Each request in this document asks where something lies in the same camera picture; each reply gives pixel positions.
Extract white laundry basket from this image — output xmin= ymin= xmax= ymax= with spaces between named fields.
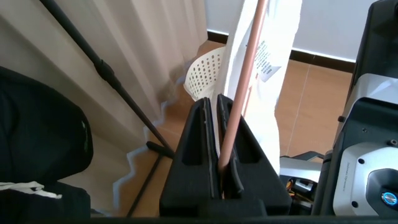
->
xmin=183 ymin=46 xmax=226 ymax=102

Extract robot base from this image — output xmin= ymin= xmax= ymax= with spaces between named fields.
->
xmin=278 ymin=0 xmax=398 ymax=217

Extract pink clothes hanger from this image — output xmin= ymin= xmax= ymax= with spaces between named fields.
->
xmin=217 ymin=0 xmax=269 ymax=175

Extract white garment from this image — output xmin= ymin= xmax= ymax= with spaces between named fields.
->
xmin=211 ymin=0 xmax=303 ymax=175

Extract beige curtain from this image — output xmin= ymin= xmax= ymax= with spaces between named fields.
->
xmin=0 ymin=0 xmax=209 ymax=216

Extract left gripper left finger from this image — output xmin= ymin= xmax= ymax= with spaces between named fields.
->
xmin=159 ymin=96 xmax=223 ymax=218

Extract black clothes rack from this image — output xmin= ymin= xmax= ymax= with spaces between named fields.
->
xmin=39 ymin=0 xmax=176 ymax=218

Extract black shorts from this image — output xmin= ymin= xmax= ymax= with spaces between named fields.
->
xmin=0 ymin=65 xmax=95 ymax=219

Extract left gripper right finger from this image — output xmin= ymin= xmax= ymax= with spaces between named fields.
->
xmin=216 ymin=93 xmax=293 ymax=217

